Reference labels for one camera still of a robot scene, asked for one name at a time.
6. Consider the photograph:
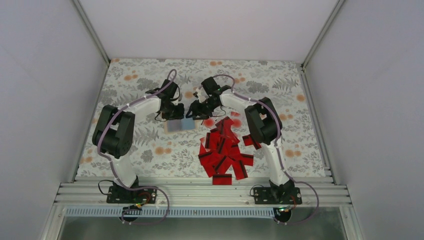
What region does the red card left pile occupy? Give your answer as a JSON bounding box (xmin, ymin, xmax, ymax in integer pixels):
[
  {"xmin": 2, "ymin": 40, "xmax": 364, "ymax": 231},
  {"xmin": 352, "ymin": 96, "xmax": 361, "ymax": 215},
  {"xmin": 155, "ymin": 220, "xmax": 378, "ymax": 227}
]
[{"xmin": 198, "ymin": 151, "xmax": 221, "ymax": 177}]

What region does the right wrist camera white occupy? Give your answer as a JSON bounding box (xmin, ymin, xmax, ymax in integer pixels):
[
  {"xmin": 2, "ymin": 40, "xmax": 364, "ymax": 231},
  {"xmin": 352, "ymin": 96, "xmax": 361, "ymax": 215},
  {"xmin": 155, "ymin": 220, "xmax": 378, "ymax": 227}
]
[{"xmin": 193, "ymin": 87, "xmax": 206, "ymax": 103}]

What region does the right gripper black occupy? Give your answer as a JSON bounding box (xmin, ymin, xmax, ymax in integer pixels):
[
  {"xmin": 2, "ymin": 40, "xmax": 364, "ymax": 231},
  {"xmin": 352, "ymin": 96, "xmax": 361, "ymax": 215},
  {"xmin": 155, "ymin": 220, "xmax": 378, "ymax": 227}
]
[{"xmin": 186, "ymin": 97, "xmax": 219, "ymax": 120}]

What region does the red card on rail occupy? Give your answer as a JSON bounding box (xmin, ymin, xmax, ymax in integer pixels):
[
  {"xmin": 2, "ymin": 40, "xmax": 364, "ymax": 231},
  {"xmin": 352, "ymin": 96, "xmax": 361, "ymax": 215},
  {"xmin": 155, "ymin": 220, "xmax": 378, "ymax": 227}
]
[{"xmin": 212, "ymin": 174, "xmax": 233, "ymax": 185}]

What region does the clear card red dot left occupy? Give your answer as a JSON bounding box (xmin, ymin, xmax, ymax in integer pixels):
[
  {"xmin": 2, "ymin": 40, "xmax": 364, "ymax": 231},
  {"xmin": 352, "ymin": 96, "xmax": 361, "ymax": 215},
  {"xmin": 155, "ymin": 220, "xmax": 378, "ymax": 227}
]
[{"xmin": 201, "ymin": 118, "xmax": 216, "ymax": 129}]

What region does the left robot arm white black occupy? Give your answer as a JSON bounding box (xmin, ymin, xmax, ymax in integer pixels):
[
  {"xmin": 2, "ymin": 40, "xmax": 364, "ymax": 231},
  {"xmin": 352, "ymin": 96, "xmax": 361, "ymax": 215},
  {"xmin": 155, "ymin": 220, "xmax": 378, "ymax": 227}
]
[{"xmin": 92, "ymin": 79, "xmax": 185, "ymax": 203}]

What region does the red card pile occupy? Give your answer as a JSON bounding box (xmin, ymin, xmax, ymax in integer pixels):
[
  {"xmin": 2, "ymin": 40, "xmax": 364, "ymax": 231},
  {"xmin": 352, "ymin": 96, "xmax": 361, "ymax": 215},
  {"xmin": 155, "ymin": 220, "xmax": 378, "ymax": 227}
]
[
  {"xmin": 242, "ymin": 134, "xmax": 262, "ymax": 150},
  {"xmin": 198, "ymin": 151, "xmax": 221, "ymax": 177},
  {"xmin": 204, "ymin": 116, "xmax": 241, "ymax": 165}
]

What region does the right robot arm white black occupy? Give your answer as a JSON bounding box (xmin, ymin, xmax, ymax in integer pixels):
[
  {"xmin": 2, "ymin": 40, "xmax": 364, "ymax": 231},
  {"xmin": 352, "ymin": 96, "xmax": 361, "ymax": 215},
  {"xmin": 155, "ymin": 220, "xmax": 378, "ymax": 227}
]
[{"xmin": 186, "ymin": 77, "xmax": 295, "ymax": 204}]

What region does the clear card red dot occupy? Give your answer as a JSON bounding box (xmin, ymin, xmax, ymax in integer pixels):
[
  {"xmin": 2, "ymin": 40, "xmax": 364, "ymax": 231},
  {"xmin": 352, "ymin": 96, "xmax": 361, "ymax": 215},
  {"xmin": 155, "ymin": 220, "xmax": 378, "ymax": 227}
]
[
  {"xmin": 230, "ymin": 111, "xmax": 242, "ymax": 128},
  {"xmin": 201, "ymin": 118, "xmax": 216, "ymax": 129}
]

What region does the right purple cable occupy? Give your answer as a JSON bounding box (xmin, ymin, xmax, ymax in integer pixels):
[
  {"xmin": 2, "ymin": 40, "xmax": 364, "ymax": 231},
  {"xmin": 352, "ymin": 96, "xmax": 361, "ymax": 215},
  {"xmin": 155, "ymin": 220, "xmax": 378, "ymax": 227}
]
[{"xmin": 198, "ymin": 74, "xmax": 321, "ymax": 227}]

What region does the red card centre pile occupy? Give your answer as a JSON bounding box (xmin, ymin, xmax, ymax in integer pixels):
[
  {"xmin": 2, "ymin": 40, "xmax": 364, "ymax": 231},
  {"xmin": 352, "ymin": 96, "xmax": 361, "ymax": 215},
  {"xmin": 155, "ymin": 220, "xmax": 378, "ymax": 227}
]
[{"xmin": 204, "ymin": 116, "xmax": 241, "ymax": 165}]

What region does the red card right pile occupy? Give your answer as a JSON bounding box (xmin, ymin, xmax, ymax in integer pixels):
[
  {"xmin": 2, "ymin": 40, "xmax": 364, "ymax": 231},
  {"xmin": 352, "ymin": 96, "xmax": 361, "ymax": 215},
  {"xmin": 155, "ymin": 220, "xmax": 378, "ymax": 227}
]
[{"xmin": 242, "ymin": 134, "xmax": 262, "ymax": 150}]

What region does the aluminium rail frame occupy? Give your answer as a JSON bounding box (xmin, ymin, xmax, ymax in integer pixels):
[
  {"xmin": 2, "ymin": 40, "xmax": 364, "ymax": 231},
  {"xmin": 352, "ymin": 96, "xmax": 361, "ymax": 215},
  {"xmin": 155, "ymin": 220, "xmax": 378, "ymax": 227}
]
[{"xmin": 54, "ymin": 176, "xmax": 352, "ymax": 207}]

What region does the floral patterned table mat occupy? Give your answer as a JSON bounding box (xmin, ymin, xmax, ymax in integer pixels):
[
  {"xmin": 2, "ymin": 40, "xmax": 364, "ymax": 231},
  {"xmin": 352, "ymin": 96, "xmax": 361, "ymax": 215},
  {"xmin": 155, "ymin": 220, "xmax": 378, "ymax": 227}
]
[{"xmin": 77, "ymin": 58, "xmax": 325, "ymax": 180}]

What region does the clear card red dot right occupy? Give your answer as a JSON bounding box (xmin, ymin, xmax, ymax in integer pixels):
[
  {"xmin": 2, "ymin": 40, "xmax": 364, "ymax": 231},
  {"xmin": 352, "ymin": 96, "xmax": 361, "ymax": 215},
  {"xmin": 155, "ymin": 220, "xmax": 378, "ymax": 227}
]
[{"xmin": 230, "ymin": 111, "xmax": 242, "ymax": 128}]

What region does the beige card holder wallet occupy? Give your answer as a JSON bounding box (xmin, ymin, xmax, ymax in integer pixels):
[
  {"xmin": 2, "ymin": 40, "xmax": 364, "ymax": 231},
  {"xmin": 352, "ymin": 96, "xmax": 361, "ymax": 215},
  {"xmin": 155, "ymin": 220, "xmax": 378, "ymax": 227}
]
[{"xmin": 164, "ymin": 118, "xmax": 197, "ymax": 134}]

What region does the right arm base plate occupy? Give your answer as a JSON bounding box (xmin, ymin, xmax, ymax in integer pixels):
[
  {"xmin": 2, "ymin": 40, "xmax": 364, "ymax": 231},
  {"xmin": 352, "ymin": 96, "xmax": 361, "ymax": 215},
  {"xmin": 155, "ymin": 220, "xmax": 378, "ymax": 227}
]
[{"xmin": 250, "ymin": 186, "xmax": 303, "ymax": 205}]

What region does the red card lower right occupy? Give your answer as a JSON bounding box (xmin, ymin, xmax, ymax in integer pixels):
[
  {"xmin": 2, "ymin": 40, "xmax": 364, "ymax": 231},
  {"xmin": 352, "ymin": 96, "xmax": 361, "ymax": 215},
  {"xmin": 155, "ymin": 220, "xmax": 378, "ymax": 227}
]
[{"xmin": 230, "ymin": 153, "xmax": 254, "ymax": 180}]

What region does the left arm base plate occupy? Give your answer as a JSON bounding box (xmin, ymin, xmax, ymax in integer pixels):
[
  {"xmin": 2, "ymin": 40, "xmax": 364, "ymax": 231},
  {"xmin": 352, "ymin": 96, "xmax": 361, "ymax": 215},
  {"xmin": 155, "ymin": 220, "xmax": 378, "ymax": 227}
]
[{"xmin": 106, "ymin": 186, "xmax": 157, "ymax": 205}]

